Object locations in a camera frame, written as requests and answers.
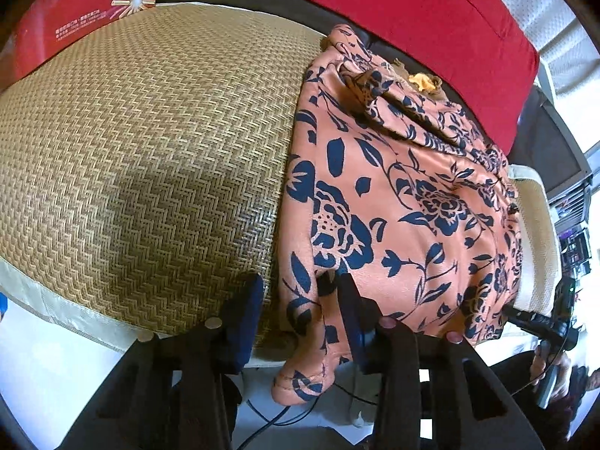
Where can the woven straw mat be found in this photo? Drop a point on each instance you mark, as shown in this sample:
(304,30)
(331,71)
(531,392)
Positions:
(140,150)

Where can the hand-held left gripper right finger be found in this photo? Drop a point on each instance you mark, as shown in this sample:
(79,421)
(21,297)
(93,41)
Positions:
(352,326)

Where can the yellow brown cloth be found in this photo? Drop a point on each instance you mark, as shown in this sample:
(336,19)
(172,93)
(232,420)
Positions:
(424,82)

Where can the red printed box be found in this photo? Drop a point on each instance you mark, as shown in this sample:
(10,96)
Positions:
(70,4)

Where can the orange floral garment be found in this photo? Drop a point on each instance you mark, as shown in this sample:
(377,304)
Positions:
(398,173)

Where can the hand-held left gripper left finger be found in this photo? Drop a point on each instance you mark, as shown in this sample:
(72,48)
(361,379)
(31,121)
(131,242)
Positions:
(248,318)

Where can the dark grey panel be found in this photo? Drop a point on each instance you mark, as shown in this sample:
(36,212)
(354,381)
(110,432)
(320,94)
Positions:
(565,150)

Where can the red cloth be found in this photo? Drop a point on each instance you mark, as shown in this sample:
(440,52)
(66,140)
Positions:
(422,18)

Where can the person's right hand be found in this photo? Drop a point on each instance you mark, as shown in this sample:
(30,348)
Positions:
(537,362)

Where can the cluttered shelf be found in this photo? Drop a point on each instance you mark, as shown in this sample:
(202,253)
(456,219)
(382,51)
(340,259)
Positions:
(574,243)

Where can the person's dark pants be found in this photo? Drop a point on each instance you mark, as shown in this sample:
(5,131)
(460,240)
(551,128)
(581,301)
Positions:
(520,398)

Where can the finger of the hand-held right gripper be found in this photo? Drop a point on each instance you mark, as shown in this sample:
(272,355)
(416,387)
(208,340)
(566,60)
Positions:
(525,317)

